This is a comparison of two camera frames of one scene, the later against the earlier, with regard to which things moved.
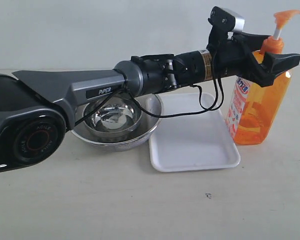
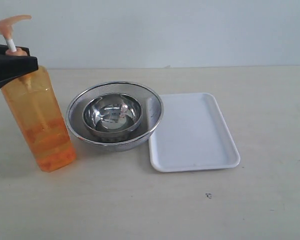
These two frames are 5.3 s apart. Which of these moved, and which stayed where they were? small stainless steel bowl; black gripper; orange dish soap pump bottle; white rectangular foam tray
Moved: orange dish soap pump bottle; black gripper
Stayed: small stainless steel bowl; white rectangular foam tray
